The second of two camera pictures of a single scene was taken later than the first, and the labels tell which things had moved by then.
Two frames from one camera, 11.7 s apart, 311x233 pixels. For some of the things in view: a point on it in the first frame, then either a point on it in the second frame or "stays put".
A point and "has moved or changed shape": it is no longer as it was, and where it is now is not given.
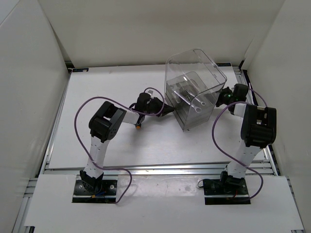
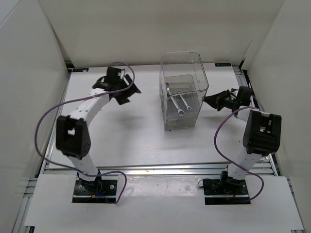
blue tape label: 80,70 stays put
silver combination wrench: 197,109 → 181,112
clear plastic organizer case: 193,83 has moved or changed shape
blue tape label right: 223,64 stays put
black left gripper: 159,103 → 124,99
